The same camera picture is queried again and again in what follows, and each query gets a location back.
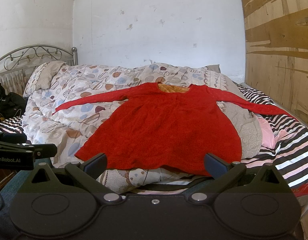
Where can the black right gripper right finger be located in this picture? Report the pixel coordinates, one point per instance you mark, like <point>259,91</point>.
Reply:
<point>225,176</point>

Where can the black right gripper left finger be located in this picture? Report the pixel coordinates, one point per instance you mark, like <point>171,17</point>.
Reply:
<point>85,174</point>

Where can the red long-sleeved dress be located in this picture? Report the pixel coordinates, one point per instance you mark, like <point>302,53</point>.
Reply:
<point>153,128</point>

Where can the black clothes pile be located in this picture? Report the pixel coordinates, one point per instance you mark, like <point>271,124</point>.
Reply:
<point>11,104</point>

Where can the pink cloth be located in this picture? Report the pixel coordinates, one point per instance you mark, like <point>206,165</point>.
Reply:
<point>268,138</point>

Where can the striped black white pink sheet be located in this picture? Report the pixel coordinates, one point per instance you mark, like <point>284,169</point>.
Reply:
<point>71,129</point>

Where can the metal bed headboard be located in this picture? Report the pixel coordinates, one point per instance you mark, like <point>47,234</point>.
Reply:
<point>17,65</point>

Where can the beige pillow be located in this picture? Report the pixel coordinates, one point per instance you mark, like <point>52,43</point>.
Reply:
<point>50,69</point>

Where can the wooden plywood wardrobe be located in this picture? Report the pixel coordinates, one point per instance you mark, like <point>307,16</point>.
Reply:
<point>276,34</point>

